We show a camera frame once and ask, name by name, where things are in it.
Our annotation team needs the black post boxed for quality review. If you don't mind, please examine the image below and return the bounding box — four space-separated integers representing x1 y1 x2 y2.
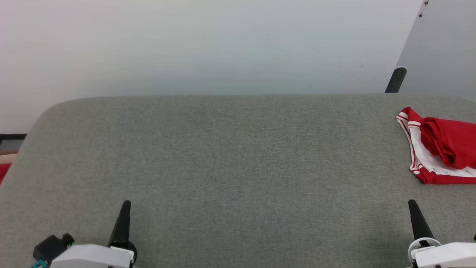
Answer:
385 67 408 93

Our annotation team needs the dark skirting strip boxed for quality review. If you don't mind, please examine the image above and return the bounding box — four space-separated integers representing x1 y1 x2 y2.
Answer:
0 133 28 143

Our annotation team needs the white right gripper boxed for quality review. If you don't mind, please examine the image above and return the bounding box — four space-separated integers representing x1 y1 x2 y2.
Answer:
408 200 476 268

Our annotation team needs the red object on floor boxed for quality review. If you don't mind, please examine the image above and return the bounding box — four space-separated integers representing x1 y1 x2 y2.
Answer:
0 163 12 185

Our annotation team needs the light grey panel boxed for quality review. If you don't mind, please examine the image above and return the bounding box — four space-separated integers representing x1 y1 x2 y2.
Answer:
394 0 476 102

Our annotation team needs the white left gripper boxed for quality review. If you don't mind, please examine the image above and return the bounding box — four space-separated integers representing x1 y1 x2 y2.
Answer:
50 200 138 268

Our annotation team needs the red white basketball jersey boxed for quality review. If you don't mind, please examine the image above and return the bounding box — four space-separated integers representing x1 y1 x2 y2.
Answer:
395 107 476 185

